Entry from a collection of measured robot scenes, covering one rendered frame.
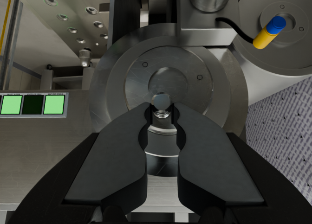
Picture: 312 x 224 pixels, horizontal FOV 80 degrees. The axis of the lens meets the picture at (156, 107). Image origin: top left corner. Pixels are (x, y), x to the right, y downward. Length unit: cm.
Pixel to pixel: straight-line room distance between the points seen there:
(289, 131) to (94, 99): 27
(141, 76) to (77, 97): 42
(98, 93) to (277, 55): 18
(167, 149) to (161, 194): 35
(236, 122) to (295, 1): 15
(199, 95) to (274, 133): 22
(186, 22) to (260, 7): 10
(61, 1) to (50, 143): 35
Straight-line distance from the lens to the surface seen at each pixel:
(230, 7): 19
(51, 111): 58
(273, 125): 36
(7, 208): 65
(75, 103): 57
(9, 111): 65
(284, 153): 34
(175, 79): 16
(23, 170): 62
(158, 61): 16
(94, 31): 50
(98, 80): 19
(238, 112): 18
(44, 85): 341
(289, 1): 27
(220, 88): 18
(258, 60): 21
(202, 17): 18
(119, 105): 17
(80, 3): 44
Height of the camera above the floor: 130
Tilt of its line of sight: 12 degrees down
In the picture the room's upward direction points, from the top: 180 degrees counter-clockwise
